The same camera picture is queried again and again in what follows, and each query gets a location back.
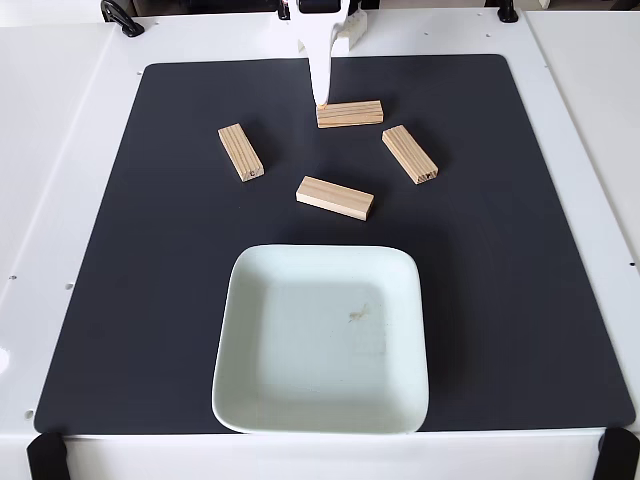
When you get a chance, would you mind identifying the smooth light wooden block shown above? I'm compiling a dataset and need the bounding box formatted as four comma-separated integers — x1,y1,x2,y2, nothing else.
295,175,375,222

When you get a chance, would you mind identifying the striped grain wooden block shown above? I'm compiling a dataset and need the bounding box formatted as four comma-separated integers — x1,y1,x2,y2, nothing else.
381,124,440,186

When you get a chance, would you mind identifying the white studded base block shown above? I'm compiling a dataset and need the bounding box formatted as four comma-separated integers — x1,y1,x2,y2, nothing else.
269,14,309,55
332,12,369,52

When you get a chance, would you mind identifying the wooden block with dark lines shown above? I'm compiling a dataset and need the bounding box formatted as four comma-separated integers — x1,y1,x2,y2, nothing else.
316,99,385,130

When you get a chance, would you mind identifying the striped block with knot end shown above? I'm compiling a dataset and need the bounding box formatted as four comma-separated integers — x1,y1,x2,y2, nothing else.
217,122,266,184

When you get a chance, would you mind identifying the pale square ceramic plate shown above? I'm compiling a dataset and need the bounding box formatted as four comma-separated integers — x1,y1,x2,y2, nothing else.
211,243,430,435

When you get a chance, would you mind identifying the large black table clamp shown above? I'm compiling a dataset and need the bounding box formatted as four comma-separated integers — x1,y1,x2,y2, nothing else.
99,0,146,39

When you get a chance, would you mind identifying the black rubber mat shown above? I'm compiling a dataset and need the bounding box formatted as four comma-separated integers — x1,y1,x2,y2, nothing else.
33,53,636,435

